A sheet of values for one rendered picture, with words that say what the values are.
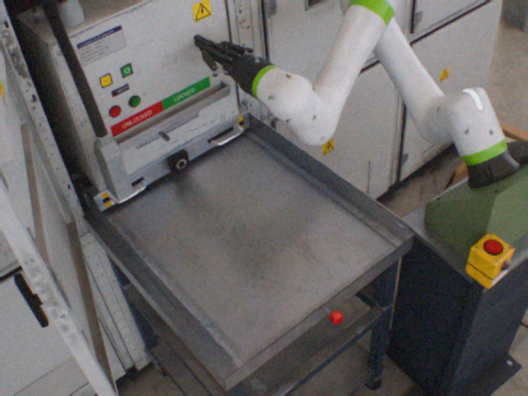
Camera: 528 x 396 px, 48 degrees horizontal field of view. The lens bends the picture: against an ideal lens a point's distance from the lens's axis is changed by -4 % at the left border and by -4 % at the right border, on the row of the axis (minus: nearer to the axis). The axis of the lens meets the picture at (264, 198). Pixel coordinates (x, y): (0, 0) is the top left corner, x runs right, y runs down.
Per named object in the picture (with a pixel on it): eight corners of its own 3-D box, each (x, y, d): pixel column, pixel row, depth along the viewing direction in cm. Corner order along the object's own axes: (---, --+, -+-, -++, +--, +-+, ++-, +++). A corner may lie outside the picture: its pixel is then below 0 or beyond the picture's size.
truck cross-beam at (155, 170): (250, 126, 190) (248, 111, 186) (99, 213, 168) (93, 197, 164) (239, 120, 193) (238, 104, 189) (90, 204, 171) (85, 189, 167)
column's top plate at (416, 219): (484, 169, 188) (485, 164, 187) (566, 227, 168) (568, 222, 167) (400, 223, 175) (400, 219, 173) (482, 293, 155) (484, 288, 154)
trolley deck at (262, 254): (411, 248, 160) (414, 233, 156) (226, 391, 135) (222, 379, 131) (253, 133, 200) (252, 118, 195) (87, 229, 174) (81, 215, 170)
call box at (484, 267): (507, 272, 151) (516, 247, 143) (488, 290, 147) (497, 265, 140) (482, 255, 155) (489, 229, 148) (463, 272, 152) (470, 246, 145)
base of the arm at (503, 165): (526, 151, 171) (519, 132, 171) (560, 146, 157) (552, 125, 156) (458, 189, 165) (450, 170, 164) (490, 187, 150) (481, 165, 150)
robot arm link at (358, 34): (339, 2, 150) (377, 8, 144) (355, 28, 160) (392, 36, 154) (275, 126, 146) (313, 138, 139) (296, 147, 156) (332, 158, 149)
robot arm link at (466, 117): (486, 149, 169) (459, 88, 168) (519, 144, 154) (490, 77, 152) (450, 168, 166) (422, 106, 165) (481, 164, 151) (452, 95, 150)
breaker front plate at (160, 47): (240, 119, 186) (222, -27, 152) (103, 196, 166) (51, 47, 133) (239, 117, 187) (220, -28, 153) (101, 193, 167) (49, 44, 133)
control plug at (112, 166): (135, 193, 160) (119, 142, 147) (119, 203, 158) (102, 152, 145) (121, 179, 164) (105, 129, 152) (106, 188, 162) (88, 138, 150)
